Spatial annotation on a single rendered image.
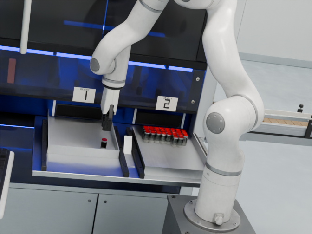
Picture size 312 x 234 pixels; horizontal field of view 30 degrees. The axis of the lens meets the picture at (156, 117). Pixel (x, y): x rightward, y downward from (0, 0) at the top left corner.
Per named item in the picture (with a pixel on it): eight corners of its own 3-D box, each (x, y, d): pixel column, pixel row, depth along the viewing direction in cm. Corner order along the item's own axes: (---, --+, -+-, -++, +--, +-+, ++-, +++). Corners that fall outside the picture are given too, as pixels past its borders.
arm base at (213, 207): (247, 234, 187) (261, 184, 180) (190, 230, 182) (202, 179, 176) (230, 203, 204) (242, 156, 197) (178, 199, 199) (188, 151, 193)
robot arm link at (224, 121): (249, 169, 188) (267, 101, 179) (217, 185, 173) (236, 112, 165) (218, 155, 194) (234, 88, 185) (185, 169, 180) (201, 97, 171)
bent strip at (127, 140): (121, 149, 224) (124, 135, 222) (129, 149, 225) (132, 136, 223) (126, 166, 211) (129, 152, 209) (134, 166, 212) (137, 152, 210)
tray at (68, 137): (47, 116, 241) (48, 108, 239) (109, 122, 246) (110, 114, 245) (47, 153, 210) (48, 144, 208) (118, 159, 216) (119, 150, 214)
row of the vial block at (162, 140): (142, 140, 235) (144, 129, 233) (185, 144, 239) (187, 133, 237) (143, 142, 233) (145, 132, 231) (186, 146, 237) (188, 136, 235)
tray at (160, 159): (131, 134, 238) (132, 126, 237) (191, 140, 244) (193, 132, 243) (143, 174, 208) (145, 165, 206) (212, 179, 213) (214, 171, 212)
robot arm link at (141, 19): (138, 12, 182) (97, 81, 199) (168, 9, 194) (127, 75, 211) (120, -6, 185) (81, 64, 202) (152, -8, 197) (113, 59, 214)
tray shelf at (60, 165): (34, 119, 240) (35, 115, 239) (196, 134, 256) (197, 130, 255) (31, 175, 197) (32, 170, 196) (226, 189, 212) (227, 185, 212)
